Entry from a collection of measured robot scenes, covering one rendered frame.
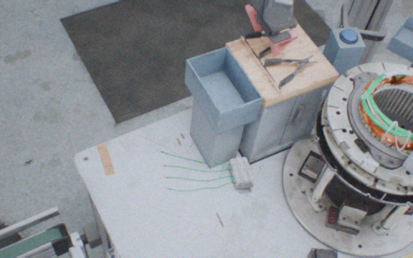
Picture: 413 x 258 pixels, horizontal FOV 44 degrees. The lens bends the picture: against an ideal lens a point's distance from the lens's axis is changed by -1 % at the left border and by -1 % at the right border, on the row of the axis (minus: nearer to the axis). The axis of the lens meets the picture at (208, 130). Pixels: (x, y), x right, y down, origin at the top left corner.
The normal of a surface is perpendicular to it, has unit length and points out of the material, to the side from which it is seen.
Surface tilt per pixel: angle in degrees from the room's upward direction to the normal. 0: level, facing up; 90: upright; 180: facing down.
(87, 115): 0
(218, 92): 0
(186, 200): 0
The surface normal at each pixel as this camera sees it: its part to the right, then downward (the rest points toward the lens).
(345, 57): 0.16, 0.82
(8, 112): 0.08, -0.56
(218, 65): 0.45, 0.76
